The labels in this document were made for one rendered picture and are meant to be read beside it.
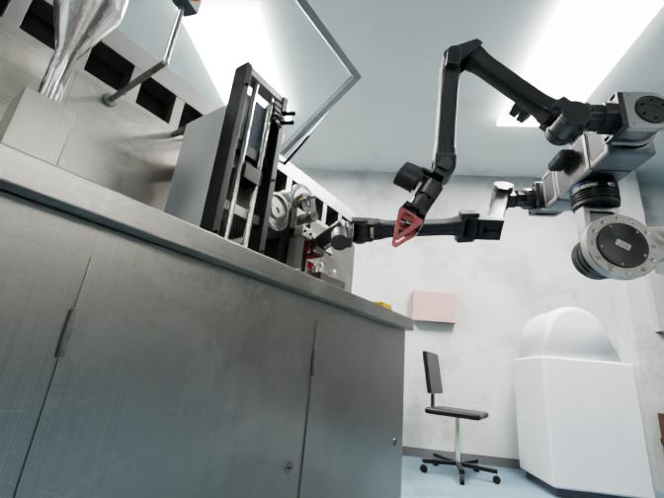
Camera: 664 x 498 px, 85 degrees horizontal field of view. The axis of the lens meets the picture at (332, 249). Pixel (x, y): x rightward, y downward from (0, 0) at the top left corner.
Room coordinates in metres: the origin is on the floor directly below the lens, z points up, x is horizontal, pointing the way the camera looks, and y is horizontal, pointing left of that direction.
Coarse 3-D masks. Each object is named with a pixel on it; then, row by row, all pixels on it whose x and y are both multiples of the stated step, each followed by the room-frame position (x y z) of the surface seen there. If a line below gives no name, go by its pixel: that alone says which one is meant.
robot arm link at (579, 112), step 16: (464, 48) 0.83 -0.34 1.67; (480, 48) 0.84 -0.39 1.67; (464, 64) 0.90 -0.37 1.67; (480, 64) 0.85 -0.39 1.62; (496, 64) 0.84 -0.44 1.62; (496, 80) 0.85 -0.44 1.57; (512, 80) 0.83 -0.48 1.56; (512, 96) 0.86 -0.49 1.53; (528, 96) 0.83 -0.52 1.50; (544, 96) 0.82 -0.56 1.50; (528, 112) 0.87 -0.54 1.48; (544, 112) 0.83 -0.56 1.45; (560, 112) 0.80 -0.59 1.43; (576, 112) 0.79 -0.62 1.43; (544, 128) 0.88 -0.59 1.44; (560, 144) 0.88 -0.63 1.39
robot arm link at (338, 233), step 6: (354, 222) 1.10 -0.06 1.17; (360, 222) 1.10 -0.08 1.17; (336, 228) 1.08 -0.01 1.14; (342, 228) 1.08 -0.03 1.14; (336, 234) 1.05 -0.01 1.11; (342, 234) 1.05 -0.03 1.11; (348, 234) 1.07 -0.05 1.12; (336, 240) 1.06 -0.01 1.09; (342, 240) 1.06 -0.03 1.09; (348, 240) 1.06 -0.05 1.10; (354, 240) 1.15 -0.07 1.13; (336, 246) 1.08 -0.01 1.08; (342, 246) 1.08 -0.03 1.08; (348, 246) 1.08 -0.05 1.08
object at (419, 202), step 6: (414, 198) 0.87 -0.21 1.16; (420, 198) 0.86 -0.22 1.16; (426, 198) 0.86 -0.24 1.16; (408, 204) 0.84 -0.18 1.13; (414, 204) 0.86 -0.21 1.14; (420, 204) 0.86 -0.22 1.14; (426, 204) 0.86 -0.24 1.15; (432, 204) 0.87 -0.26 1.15; (414, 210) 0.86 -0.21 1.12; (420, 210) 0.84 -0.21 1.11; (426, 210) 0.87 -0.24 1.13; (420, 216) 0.86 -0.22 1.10
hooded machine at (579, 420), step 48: (528, 336) 3.33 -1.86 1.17; (576, 336) 2.95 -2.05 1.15; (528, 384) 3.24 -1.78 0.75; (576, 384) 2.92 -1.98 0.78; (624, 384) 2.88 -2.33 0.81; (528, 432) 3.31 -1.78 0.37; (576, 432) 2.92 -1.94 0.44; (624, 432) 2.88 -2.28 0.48; (576, 480) 2.92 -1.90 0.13; (624, 480) 2.89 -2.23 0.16
